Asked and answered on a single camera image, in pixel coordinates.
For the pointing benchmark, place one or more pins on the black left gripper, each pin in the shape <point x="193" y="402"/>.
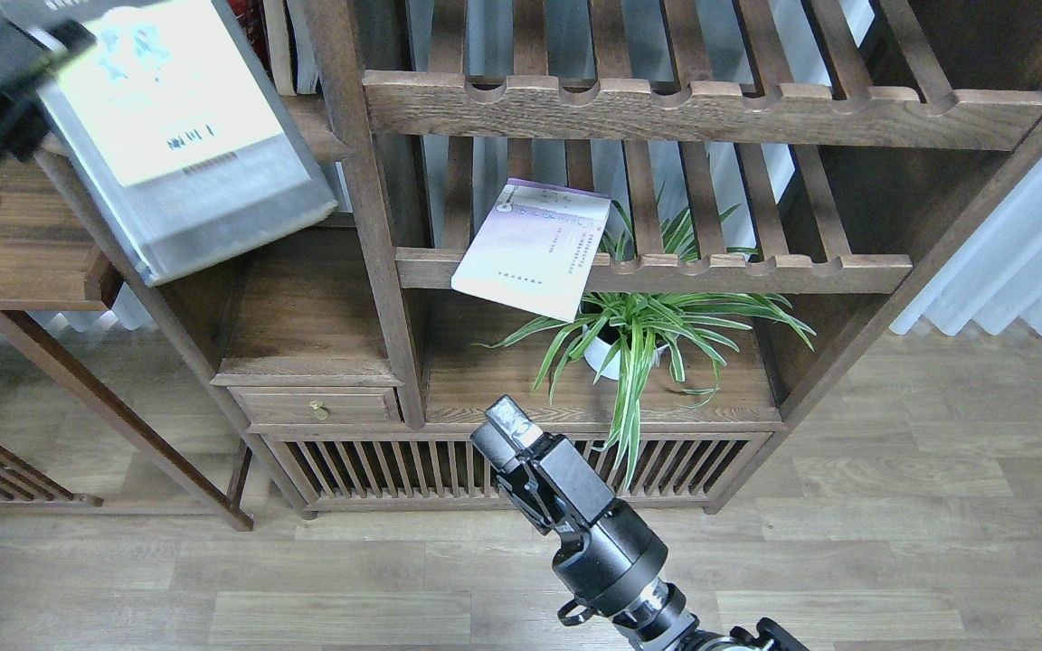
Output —
<point x="25" y="58"/>

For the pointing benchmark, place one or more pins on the upright cream books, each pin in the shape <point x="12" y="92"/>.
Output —
<point x="291" y="51"/>

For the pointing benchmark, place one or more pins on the white and purple book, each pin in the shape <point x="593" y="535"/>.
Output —
<point x="535" y="249"/>

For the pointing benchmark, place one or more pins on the dark wooden bookshelf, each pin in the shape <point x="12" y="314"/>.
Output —
<point x="759" y="147"/>

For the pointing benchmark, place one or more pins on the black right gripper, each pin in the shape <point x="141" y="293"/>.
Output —
<point x="609" y="558"/>

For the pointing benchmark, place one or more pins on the red book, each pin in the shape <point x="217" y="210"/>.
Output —
<point x="249" y="16"/>

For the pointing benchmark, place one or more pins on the white curtain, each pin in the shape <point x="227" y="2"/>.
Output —
<point x="995" y="278"/>

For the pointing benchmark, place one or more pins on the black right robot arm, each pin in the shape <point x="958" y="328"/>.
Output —
<point x="677" y="628"/>

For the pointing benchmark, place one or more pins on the white plant pot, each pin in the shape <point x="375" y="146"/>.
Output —
<point x="598" y="352"/>

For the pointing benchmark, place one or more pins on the brass drawer knob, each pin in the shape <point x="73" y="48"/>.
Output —
<point x="318" y="411"/>

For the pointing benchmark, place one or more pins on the green spider plant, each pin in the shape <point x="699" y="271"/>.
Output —
<point x="702" y="320"/>

